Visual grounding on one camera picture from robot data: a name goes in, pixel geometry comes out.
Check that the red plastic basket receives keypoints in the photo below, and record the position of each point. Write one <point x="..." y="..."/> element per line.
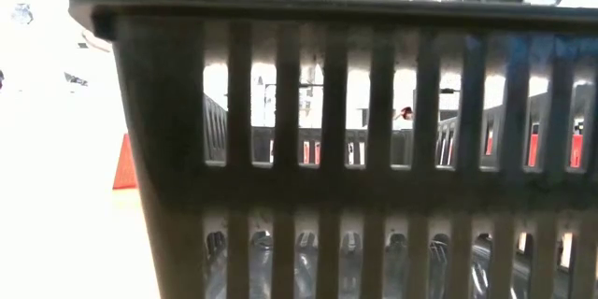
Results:
<point x="125" y="168"/>

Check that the black slotted plastic basket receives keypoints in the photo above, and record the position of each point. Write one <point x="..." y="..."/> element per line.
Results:
<point x="327" y="191"/>

